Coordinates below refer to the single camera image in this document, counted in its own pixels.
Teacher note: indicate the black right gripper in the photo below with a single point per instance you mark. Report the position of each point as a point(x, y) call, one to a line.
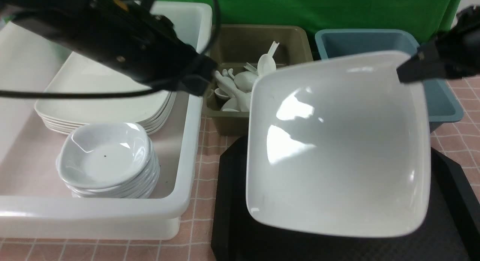
point(452, 54)

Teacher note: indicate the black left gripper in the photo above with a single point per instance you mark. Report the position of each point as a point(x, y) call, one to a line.
point(126, 37)

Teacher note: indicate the white square rice plate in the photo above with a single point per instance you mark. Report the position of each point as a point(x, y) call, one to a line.
point(339, 147)

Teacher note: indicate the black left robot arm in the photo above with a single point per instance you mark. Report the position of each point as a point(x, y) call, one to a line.
point(59, 21)

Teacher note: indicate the blue plastic bin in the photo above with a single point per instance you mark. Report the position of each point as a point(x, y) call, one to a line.
point(442, 105)

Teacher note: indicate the green backdrop cloth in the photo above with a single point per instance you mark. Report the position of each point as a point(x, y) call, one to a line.
point(421, 18)

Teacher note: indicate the stack of white square plates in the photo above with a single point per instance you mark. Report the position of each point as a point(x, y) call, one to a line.
point(83, 75)

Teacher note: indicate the pink checkered tablecloth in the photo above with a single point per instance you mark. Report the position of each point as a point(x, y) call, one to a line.
point(459, 141)

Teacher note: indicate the olive green plastic bin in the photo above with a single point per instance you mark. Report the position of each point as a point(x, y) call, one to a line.
point(240, 44)

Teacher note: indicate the pile of white spoons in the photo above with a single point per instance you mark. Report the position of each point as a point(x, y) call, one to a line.
point(240, 86)

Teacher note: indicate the stack of small white bowls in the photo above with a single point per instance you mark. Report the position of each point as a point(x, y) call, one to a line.
point(115, 160)

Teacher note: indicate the black serving tray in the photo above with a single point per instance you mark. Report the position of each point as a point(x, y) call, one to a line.
point(450, 231)

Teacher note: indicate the large white plastic tub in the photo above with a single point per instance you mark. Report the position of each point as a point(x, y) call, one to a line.
point(36, 203)

